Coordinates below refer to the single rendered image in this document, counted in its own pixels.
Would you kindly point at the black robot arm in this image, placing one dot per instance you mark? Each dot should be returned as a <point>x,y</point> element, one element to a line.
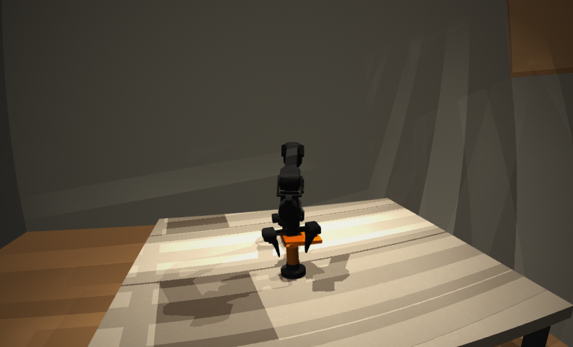
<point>291,182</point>

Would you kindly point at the orange knob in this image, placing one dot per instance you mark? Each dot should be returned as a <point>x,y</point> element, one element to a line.
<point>292,254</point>

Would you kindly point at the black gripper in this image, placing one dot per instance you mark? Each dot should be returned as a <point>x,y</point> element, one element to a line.
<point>311,230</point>

